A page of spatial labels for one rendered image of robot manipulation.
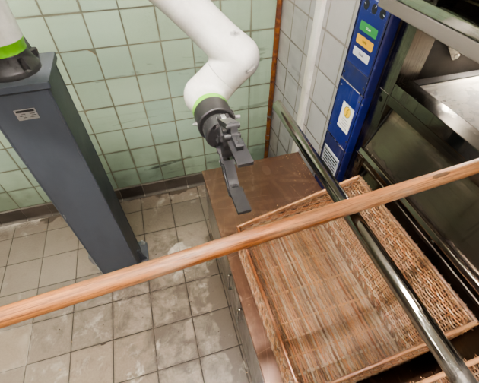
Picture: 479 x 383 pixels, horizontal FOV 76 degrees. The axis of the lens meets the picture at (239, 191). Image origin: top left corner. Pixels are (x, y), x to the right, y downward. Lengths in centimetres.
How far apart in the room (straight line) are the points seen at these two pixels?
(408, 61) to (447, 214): 43
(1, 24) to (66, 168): 47
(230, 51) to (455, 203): 69
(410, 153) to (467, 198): 20
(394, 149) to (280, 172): 62
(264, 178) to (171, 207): 88
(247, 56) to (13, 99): 69
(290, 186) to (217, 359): 91
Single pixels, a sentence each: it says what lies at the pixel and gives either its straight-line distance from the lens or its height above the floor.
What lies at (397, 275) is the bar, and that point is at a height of 117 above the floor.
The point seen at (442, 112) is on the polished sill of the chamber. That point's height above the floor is 118.
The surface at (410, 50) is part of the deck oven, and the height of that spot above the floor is 127.
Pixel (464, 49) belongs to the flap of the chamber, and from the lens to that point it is 70.
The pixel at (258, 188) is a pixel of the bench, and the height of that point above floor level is 58.
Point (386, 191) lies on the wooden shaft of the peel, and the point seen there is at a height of 121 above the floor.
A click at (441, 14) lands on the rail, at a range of 75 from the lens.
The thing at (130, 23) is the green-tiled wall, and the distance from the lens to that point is 166.
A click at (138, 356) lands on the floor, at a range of 175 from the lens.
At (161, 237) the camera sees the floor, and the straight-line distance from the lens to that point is 202.
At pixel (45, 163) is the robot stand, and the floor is 91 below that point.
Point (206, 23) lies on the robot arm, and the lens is 78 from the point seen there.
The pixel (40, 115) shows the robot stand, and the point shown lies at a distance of 114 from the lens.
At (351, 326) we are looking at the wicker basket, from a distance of 116.
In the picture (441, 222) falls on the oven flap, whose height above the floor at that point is 97.
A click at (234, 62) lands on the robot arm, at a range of 79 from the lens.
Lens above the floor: 164
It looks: 48 degrees down
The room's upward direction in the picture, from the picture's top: straight up
